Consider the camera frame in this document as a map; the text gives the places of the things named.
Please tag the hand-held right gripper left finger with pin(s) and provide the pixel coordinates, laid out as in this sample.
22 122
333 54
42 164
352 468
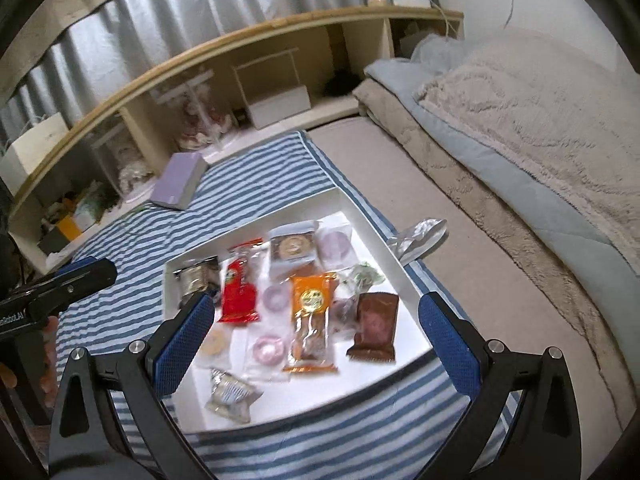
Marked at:
185 340

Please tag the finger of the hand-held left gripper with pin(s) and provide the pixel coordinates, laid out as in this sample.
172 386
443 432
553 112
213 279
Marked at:
80 280

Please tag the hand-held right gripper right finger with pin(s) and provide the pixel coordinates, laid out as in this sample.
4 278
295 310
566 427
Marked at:
450 345

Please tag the yellow donut clear packet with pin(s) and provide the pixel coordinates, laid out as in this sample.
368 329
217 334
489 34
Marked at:
217 344

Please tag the dark brown snack packet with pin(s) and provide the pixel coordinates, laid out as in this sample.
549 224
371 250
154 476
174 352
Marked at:
195 277

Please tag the silver foil snack packet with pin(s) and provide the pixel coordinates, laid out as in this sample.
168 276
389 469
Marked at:
230 394

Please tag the red snack packet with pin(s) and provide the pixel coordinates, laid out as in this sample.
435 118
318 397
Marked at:
240 290

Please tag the brown chocolate packet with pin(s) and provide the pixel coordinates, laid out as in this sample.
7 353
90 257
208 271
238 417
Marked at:
375 327

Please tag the pink donut clear packet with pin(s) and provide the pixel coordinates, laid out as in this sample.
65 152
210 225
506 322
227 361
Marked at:
269 349

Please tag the purple donut clear packet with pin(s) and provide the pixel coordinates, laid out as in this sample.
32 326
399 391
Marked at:
274 297
336 246

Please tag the green round candy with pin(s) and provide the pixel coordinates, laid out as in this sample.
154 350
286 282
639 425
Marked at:
362 277

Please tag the orange snack packet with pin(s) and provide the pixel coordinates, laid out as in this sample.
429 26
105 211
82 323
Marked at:
310 310

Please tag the white cardboard tray box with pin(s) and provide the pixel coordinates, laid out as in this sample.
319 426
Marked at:
320 395

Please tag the clear brown pastry packet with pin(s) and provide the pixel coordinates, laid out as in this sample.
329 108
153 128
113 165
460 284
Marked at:
292 247

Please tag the person's left hand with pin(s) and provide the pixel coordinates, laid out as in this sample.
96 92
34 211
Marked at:
50 355

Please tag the dark green box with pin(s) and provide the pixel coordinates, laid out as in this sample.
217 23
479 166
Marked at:
50 241

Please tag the orange box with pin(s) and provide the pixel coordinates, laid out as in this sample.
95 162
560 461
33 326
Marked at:
69 228

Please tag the crumpled clear wrapper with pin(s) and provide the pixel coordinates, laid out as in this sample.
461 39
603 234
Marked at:
417 240

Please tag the white doll in clear case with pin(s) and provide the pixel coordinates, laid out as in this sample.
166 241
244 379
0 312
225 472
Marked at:
130 165

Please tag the purple box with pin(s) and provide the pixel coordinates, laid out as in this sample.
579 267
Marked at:
175 182

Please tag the blue white striped blanket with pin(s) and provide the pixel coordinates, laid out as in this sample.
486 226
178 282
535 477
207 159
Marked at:
325 450

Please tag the beige blanket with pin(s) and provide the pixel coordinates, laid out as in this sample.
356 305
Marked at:
450 170

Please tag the red doll in clear case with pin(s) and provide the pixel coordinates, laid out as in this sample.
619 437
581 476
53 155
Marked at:
200 120

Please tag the cream fluffy blanket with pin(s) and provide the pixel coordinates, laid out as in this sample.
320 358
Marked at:
525 110

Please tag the small white box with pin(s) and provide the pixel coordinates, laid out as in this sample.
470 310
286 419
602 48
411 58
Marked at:
280 107

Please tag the blue grey blanket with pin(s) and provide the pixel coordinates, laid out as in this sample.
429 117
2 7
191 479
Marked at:
400 72

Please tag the silver curtain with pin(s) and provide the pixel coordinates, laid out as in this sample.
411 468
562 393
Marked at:
200 0

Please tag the wooden shelf unit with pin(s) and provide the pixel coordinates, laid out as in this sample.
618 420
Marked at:
362 45

